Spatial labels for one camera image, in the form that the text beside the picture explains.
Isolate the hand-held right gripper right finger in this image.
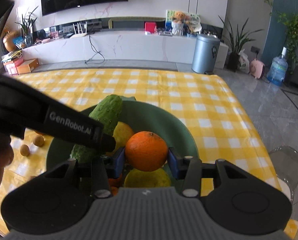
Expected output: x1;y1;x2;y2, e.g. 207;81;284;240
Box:
167;147;249;197

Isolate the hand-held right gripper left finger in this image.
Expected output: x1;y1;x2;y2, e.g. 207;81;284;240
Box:
48;147;126;197

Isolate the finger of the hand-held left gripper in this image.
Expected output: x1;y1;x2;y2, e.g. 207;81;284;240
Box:
96;127;116;154

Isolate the yellow red blushed pear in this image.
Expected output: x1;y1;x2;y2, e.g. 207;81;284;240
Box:
124;167;171;188

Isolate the green cucumber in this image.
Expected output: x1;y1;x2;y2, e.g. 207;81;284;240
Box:
70;94;123;164

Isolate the green colander bowl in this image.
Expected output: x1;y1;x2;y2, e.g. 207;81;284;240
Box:
46;96;199;195

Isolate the orange cardboard box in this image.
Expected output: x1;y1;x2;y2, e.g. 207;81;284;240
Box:
15;58;40;75

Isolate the red cardboard box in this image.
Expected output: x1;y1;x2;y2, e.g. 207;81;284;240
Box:
3;59;25;75

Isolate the stack of papers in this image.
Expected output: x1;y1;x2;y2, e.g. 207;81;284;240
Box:
1;50;23;63

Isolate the yellow checked tablecloth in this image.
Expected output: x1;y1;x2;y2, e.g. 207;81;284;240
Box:
0;69;298;240

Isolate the blue snack packet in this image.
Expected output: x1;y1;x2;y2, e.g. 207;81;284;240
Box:
13;36;27;49

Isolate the golden gourd ornament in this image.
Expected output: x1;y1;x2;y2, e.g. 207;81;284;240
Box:
3;30;18;53

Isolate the green plant in glass vase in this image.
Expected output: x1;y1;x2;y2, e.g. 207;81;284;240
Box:
14;6;40;48

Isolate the white wifi router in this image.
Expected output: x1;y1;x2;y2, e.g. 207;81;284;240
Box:
70;22;88;38

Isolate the white marble television cabinet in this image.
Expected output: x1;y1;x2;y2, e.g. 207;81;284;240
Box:
22;29;229;72

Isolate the grey metal trash can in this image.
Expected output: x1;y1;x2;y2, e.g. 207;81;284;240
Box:
191;34;221;74

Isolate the long-leaf plant in black pot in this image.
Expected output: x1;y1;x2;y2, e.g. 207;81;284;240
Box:
218;15;264;72

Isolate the clear plastic chair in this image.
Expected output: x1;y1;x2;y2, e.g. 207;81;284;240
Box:
269;145;298;205

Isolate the white plastic bag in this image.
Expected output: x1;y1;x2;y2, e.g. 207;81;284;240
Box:
237;50;250;74

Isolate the grey soundbar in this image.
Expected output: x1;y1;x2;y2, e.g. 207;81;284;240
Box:
108;17;167;29

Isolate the pink pig heater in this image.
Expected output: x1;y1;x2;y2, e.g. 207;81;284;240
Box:
249;59;267;79

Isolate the blue water jug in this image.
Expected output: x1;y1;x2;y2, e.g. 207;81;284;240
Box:
266;46;289;87

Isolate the painted picture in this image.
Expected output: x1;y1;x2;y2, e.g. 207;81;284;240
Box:
165;9;179;30

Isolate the round paper fan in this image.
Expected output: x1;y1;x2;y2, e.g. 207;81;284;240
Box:
188;13;202;33

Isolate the brown teddy bear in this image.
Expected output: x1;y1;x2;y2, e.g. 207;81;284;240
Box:
173;11;187;35

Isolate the trailing pothos plant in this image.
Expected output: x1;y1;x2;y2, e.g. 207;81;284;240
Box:
276;11;298;75

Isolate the black power cable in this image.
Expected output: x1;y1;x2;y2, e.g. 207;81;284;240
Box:
84;34;106;65

